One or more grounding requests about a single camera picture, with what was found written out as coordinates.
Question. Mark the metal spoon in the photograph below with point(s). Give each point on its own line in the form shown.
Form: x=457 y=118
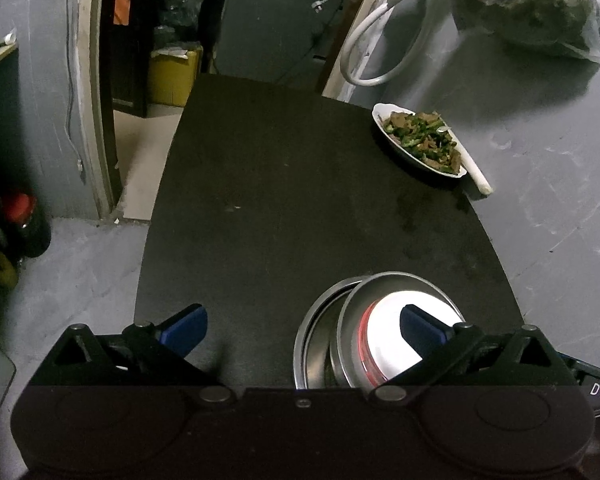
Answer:
x=10 y=38

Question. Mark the crumpled plastic bag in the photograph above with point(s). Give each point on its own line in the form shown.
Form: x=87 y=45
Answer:
x=177 y=15

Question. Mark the hanging clear plastic bag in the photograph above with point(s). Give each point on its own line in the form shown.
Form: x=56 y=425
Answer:
x=525 y=5

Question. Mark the dark bottle red cap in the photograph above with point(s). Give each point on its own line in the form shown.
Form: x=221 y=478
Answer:
x=27 y=225

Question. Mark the white oval plate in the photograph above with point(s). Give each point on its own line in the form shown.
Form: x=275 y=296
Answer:
x=395 y=150

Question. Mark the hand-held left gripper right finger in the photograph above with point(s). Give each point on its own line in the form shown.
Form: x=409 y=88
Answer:
x=420 y=331

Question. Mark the dark wooden door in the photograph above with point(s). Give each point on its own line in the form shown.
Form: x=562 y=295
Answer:
x=130 y=60

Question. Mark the cardboard sheet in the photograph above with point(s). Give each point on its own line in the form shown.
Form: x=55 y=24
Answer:
x=145 y=170

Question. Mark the yellow box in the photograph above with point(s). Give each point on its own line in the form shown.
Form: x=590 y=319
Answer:
x=172 y=80

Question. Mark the large steel plate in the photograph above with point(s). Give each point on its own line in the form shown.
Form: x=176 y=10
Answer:
x=297 y=350

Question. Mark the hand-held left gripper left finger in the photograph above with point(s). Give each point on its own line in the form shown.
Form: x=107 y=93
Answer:
x=187 y=331

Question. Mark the steel bowl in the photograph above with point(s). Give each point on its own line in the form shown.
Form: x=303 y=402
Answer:
x=344 y=340

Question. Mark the wooden door frame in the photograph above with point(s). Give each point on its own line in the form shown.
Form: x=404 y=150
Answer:
x=92 y=110

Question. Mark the grey cabinet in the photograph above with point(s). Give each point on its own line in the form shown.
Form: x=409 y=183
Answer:
x=270 y=35

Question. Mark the stir-fried green vegetables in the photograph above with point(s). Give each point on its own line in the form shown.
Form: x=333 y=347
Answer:
x=425 y=140

